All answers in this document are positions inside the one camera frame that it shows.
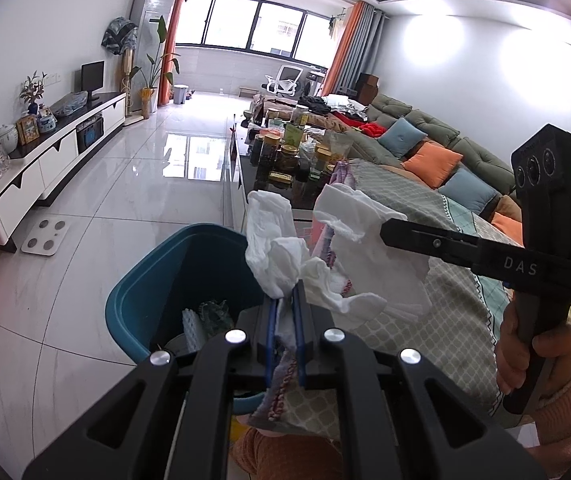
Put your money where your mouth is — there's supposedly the white tissue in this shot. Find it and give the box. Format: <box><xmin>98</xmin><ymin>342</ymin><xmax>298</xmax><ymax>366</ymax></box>
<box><xmin>245</xmin><ymin>183</ymin><xmax>432</xmax><ymax>330</ymax></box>

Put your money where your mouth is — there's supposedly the white foam fruit net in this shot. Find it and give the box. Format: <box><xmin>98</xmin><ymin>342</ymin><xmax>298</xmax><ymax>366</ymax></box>
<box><xmin>182</xmin><ymin>309</ymin><xmax>208</xmax><ymax>353</ymax></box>

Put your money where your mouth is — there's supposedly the pink sleeved right forearm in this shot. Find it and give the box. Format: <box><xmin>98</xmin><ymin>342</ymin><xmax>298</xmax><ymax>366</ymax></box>
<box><xmin>528</xmin><ymin>380</ymin><xmax>571</xmax><ymax>479</ymax></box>

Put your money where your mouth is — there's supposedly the teal plastic trash bin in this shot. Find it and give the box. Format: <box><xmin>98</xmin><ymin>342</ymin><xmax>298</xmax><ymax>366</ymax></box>
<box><xmin>104</xmin><ymin>222</ymin><xmax>267</xmax><ymax>416</ymax></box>

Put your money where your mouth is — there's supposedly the person right hand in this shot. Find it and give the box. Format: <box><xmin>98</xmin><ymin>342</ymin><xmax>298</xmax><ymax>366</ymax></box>
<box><xmin>495</xmin><ymin>299</ymin><xmax>571</xmax><ymax>396</ymax></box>

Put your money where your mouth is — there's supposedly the orange cushion near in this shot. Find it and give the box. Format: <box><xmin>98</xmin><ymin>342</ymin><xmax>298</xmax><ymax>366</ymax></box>
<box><xmin>491</xmin><ymin>212</ymin><xmax>523</xmax><ymax>246</ymax></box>

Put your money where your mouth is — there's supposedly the orange cushion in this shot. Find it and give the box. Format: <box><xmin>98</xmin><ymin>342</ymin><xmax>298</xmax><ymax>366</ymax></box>
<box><xmin>403</xmin><ymin>142</ymin><xmax>463</xmax><ymax>188</ymax></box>
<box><xmin>491</xmin><ymin>212</ymin><xmax>523</xmax><ymax>246</ymax></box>

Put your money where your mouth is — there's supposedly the teal cushion near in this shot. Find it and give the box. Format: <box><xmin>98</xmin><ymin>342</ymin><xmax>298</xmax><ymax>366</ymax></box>
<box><xmin>437</xmin><ymin>166</ymin><xmax>500</xmax><ymax>216</ymax></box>

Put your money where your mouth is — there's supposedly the teal cushion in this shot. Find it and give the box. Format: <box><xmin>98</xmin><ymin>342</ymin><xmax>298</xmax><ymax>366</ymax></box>
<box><xmin>378</xmin><ymin>118</ymin><xmax>427</xmax><ymax>158</ymax></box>
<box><xmin>437</xmin><ymin>166</ymin><xmax>500</xmax><ymax>216</ymax></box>

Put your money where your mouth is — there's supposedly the patterned green bed cover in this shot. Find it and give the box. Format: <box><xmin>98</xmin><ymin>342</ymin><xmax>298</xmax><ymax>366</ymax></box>
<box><xmin>247</xmin><ymin>157</ymin><xmax>527</xmax><ymax>436</ymax></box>

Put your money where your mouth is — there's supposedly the orange cushion far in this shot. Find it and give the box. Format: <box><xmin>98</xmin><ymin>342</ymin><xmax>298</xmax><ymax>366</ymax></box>
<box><xmin>403</xmin><ymin>142</ymin><xmax>463</xmax><ymax>188</ymax></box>

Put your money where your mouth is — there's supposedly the teal cushion far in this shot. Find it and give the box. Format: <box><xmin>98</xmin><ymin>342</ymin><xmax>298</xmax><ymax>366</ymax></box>
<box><xmin>378</xmin><ymin>118</ymin><xmax>427</xmax><ymax>158</ymax></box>

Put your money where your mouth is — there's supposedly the green brown sectional sofa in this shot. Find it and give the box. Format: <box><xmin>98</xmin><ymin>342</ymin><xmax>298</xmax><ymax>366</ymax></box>
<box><xmin>251</xmin><ymin>90</ymin><xmax>524</xmax><ymax>246</ymax></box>

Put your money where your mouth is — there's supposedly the cluttered glass coffee table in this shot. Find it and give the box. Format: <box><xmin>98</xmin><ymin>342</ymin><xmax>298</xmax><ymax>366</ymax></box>
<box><xmin>222</xmin><ymin>114</ymin><xmax>336</xmax><ymax>237</ymax></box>

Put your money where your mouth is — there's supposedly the white office chair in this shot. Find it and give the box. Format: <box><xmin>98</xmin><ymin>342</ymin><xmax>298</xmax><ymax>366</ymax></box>
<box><xmin>261</xmin><ymin>65</ymin><xmax>303</xmax><ymax>96</ymax></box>

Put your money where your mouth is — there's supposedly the small white waste bin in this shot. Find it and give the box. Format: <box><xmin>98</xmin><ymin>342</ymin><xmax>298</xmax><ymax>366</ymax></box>
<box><xmin>172</xmin><ymin>84</ymin><xmax>189</xmax><ymax>105</ymax></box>

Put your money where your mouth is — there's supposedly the white bathroom scale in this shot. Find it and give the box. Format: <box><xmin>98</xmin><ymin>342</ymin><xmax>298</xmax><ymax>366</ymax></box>
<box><xmin>20</xmin><ymin>216</ymin><xmax>70</xmax><ymax>257</ymax></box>

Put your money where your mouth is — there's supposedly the orange curtain right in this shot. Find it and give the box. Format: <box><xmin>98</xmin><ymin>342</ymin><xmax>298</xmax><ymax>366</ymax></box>
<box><xmin>321</xmin><ymin>0</ymin><xmax>367</xmax><ymax>96</ymax></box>

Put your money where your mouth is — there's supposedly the orange curtain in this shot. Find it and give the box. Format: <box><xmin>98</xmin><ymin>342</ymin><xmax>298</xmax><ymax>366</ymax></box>
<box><xmin>321</xmin><ymin>0</ymin><xmax>367</xmax><ymax>96</ymax></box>
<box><xmin>157</xmin><ymin>0</ymin><xmax>186</xmax><ymax>107</ymax></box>

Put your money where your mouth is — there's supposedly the tall green potted plant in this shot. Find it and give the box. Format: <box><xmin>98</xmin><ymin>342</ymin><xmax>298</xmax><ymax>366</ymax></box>
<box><xmin>129</xmin><ymin>15</ymin><xmax>180</xmax><ymax>119</ymax></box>

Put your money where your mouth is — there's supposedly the orange curtain left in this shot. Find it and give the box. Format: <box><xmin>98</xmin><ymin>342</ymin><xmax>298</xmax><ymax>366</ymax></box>
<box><xmin>157</xmin><ymin>0</ymin><xmax>186</xmax><ymax>107</ymax></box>

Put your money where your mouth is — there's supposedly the white black tv cabinet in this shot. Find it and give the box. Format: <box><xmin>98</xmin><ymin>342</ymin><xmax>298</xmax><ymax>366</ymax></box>
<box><xmin>0</xmin><ymin>92</ymin><xmax>126</xmax><ymax>252</ymax></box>

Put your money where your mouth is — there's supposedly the small black monitor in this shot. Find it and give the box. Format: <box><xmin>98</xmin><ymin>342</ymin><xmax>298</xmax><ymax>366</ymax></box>
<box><xmin>80</xmin><ymin>61</ymin><xmax>104</xmax><ymax>103</ymax></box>

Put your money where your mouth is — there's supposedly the white standing air conditioner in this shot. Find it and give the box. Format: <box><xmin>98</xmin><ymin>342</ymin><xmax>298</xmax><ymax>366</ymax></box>
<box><xmin>130</xmin><ymin>0</ymin><xmax>174</xmax><ymax>113</ymax></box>

